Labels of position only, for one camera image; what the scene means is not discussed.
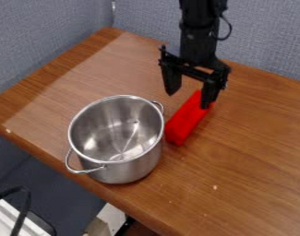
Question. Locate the white table leg bracket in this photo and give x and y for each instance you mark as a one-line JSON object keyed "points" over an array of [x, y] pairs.
{"points": [[106, 223]]}

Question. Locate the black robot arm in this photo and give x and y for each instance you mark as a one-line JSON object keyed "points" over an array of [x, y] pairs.
{"points": [[201, 13]]}

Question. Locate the stainless steel pot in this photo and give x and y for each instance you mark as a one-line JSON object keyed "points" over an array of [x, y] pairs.
{"points": [[116, 137]]}

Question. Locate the red rectangular block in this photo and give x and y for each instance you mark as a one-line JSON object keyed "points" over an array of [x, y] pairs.
{"points": [[185, 119]]}

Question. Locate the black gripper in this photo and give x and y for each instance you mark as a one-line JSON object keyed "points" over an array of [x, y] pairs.
{"points": [[193, 59]]}

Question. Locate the white appliance with dark panel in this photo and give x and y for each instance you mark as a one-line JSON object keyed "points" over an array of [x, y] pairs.
{"points": [[34, 225]]}

